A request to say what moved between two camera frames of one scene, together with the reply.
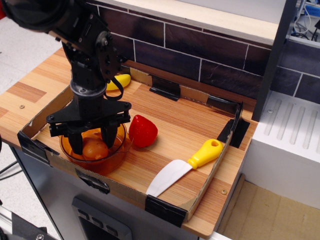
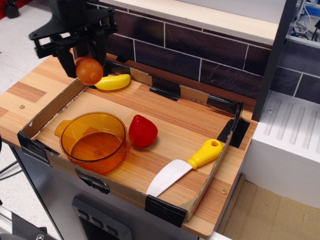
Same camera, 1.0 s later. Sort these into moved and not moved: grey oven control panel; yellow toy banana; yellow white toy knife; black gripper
Moved: black gripper
Not moved: yellow toy banana; yellow white toy knife; grey oven control panel
